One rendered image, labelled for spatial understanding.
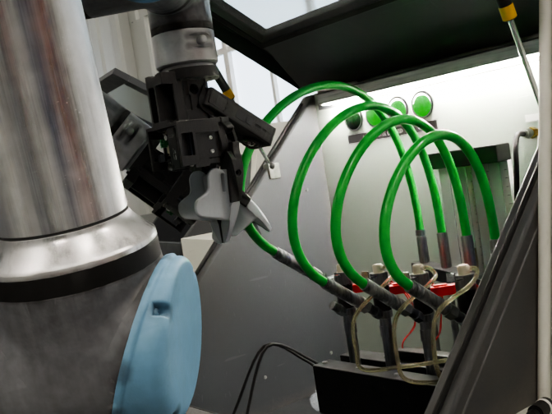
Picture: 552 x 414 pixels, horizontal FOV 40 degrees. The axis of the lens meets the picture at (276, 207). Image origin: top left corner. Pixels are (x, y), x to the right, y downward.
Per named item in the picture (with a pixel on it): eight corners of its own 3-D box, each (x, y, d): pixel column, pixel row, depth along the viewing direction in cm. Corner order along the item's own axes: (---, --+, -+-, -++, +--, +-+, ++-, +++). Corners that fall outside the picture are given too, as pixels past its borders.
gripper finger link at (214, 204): (192, 249, 90) (181, 172, 89) (232, 241, 93) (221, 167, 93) (207, 249, 87) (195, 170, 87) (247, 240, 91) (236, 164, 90)
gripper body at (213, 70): (152, 177, 91) (135, 78, 91) (210, 169, 97) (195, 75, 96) (185, 172, 85) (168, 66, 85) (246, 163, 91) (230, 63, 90)
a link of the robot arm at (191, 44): (191, 41, 96) (228, 25, 89) (197, 77, 96) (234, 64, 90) (140, 42, 91) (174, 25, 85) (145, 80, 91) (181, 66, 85)
